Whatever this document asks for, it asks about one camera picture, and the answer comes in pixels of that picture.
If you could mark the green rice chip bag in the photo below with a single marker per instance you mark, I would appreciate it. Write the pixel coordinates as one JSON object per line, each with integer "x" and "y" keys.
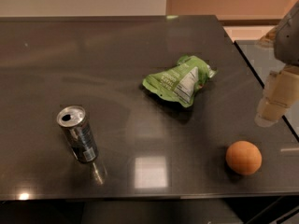
{"x": 180, "y": 83}

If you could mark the silver redbull can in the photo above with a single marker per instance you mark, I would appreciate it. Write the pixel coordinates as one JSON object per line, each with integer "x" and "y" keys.
{"x": 74, "y": 122}

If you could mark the orange fruit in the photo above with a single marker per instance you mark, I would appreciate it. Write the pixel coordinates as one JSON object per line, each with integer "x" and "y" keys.
{"x": 244, "y": 158}

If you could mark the grey side table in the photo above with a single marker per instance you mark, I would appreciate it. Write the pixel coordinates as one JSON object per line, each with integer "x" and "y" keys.
{"x": 263, "y": 64}

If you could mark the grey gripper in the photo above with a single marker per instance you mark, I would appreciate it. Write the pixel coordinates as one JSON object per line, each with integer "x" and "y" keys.
{"x": 289, "y": 42}

